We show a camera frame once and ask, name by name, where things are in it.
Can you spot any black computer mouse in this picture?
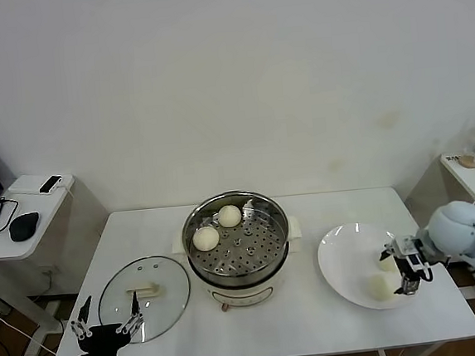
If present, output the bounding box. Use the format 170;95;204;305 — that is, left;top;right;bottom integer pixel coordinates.
7;210;43;243

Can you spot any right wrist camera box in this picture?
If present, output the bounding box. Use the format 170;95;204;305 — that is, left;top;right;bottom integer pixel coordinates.
391;235;415;257

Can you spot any flat white box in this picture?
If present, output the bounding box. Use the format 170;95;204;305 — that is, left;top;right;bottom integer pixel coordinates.
7;171;65;199

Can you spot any white side table with cup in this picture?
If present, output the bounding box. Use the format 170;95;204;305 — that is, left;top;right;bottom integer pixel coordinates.
401;150;475;329

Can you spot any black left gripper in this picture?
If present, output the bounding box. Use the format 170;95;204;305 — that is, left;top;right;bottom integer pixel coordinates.
67;289;149;356

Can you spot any cream electric cooker pot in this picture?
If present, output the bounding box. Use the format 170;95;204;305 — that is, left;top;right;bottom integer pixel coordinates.
170;213;310;317

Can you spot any small black white device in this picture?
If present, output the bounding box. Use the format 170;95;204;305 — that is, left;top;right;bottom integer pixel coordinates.
38;174;65;195

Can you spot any white side table with laptop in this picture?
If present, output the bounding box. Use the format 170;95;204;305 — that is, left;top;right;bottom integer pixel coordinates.
0;168;120;356

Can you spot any round glass lid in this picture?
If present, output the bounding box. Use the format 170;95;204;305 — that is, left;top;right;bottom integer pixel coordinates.
94;252;196;348

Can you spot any white steamed baozi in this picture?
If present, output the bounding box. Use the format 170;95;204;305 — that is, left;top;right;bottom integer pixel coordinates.
376;255;399;274
216;203;244;230
191;224;222;252
365;272;393;303

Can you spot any white work table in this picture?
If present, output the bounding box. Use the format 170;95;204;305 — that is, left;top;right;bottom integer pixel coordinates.
39;179;475;356

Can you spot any perforated steel steamer basket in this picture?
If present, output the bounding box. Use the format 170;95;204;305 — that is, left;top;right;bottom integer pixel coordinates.
179;186;294;280

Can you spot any large white plate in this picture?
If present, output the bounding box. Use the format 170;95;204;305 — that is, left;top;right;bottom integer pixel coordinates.
314;217;424;315

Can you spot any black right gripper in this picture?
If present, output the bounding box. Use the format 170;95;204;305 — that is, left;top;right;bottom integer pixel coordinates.
376;233;437;299

